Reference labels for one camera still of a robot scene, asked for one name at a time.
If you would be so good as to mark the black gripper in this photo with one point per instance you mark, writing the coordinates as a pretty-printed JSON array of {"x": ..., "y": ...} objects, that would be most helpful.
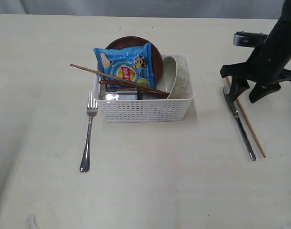
[{"x": 266, "y": 65}]

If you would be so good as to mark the wooden chopstick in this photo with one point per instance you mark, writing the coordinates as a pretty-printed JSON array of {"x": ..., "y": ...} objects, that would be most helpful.
[
  {"x": 248, "y": 123},
  {"x": 107, "y": 75}
]

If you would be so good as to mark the silver table knife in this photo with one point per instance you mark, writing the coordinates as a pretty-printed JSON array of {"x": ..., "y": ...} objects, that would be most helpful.
[{"x": 235, "y": 114}]

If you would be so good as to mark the dark red wooden spoon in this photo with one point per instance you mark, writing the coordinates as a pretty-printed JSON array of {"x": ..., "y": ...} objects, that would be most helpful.
[{"x": 147, "y": 90}]

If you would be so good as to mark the white perforated plastic basket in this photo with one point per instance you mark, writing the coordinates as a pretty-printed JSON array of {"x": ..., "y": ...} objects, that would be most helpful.
[{"x": 151, "y": 110}]

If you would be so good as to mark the silver fork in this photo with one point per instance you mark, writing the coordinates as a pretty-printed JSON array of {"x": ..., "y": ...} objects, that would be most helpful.
[{"x": 91, "y": 111}]

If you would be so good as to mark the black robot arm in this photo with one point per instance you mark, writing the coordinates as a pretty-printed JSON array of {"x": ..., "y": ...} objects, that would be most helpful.
[{"x": 288, "y": 14}]

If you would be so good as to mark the white ceramic bowl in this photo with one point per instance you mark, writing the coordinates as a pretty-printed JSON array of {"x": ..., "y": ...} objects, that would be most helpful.
[{"x": 175, "y": 77}]

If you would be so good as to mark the blue chips bag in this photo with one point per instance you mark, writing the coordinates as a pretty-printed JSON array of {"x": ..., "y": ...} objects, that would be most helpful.
[{"x": 133, "y": 63}]

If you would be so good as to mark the brown round plate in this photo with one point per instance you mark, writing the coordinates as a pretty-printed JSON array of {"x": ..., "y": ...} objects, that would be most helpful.
[{"x": 129, "y": 41}]

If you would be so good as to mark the silver foil packet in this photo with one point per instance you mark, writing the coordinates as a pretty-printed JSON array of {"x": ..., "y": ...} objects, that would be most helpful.
[{"x": 116, "y": 94}]

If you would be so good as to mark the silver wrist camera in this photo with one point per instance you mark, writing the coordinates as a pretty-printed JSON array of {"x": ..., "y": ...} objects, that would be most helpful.
[{"x": 247, "y": 39}]

